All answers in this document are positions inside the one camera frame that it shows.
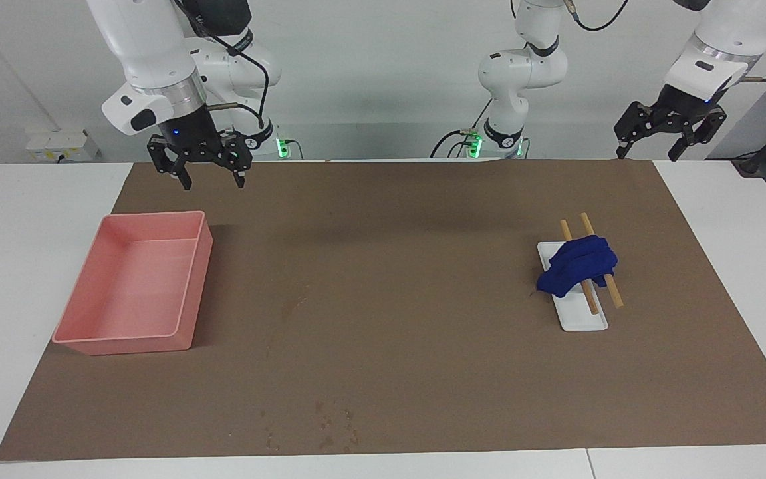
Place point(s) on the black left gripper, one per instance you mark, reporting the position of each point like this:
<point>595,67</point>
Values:
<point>682,110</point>

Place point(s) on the wooden rack rod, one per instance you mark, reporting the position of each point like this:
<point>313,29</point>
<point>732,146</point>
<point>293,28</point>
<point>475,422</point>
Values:
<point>592,303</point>
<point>616,296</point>

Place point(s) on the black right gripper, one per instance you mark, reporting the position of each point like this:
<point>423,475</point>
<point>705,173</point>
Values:
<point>190,133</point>

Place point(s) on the brown table mat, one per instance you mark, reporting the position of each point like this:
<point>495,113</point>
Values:
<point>389,299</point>

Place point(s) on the white towel rack base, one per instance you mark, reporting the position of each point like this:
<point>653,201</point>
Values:
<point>579,319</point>

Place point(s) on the white power strip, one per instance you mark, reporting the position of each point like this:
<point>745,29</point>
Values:
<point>57,143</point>

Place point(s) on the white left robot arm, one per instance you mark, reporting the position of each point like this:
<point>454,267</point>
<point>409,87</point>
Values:
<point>522,70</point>

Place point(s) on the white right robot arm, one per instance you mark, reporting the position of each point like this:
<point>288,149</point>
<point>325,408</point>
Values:
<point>150,53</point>

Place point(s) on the blue cloth towel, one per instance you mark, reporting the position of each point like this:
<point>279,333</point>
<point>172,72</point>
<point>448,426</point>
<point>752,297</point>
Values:
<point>576,266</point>

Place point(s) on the pink plastic bin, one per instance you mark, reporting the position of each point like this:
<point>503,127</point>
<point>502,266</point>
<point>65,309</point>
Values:
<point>130,286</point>

